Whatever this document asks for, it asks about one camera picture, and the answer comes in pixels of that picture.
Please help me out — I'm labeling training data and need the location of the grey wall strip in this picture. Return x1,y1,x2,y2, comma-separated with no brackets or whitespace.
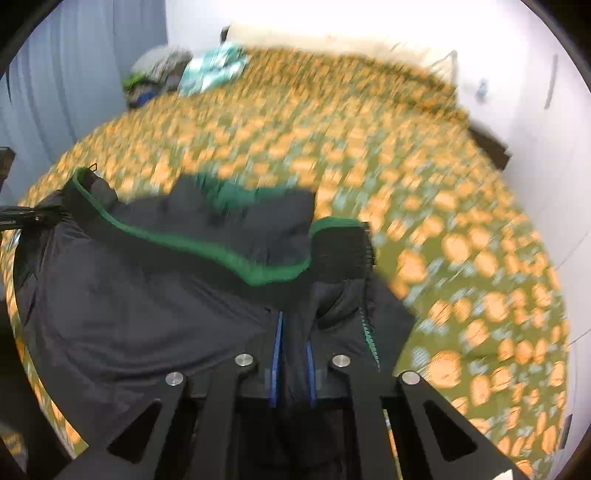
544,54,558,110

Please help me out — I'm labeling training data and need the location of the teal and white cloth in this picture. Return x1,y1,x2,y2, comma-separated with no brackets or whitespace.
178,41,250,97

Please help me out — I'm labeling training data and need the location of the pile of mixed clothes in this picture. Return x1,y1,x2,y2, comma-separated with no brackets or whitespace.
122,45,194,110

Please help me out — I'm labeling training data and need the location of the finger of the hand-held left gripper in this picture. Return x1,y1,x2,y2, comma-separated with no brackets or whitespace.
0,205,63,232

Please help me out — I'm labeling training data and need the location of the blue-grey curtain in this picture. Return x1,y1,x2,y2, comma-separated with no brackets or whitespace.
0,0,168,206

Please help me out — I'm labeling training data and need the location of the black jacket with green lining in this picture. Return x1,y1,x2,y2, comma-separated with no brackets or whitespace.
13,167,416,480

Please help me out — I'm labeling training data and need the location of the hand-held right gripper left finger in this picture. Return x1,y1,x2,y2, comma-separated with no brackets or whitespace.
54,310,283,480

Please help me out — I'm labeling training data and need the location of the cream pillow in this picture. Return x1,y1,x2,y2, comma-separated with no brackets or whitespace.
221,21,459,81

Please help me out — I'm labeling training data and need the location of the green orange floral bedspread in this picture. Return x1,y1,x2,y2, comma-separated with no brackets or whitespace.
0,46,571,476

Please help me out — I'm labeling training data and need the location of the dark wooden bed frame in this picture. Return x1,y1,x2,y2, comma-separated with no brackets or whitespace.
468,124,511,172

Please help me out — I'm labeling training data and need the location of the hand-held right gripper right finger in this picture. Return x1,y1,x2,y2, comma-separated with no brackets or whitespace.
305,340,532,480

